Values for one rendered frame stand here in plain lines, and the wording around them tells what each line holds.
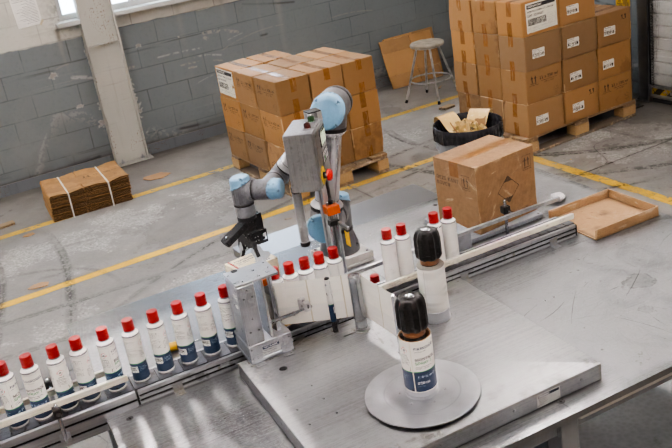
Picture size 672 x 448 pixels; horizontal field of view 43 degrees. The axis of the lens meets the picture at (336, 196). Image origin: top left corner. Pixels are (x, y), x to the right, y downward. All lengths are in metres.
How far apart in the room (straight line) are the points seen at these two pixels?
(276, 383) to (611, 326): 1.00
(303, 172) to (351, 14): 6.27
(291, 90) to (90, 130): 2.52
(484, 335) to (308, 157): 0.75
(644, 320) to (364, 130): 4.03
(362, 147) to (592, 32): 1.92
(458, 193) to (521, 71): 3.18
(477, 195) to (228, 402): 1.23
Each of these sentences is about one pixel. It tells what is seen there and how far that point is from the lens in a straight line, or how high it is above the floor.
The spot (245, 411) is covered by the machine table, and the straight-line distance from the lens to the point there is 2.48.
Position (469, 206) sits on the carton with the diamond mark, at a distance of 3.23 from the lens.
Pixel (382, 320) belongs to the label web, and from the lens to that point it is 2.55.
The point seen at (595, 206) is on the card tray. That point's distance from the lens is 3.46.
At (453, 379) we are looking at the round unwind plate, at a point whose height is 0.89.
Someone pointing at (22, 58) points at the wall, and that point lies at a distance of 7.79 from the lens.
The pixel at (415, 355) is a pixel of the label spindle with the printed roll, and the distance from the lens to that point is 2.21.
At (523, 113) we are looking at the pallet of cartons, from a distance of 6.45.
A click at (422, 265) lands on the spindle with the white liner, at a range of 2.56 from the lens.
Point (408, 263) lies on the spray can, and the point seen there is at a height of 0.95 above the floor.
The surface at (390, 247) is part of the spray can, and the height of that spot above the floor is 1.03.
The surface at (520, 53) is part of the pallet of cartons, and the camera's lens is 6.32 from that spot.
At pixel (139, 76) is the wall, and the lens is 8.02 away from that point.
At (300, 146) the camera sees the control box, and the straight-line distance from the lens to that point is 2.60.
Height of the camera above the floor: 2.20
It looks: 21 degrees down
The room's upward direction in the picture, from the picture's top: 9 degrees counter-clockwise
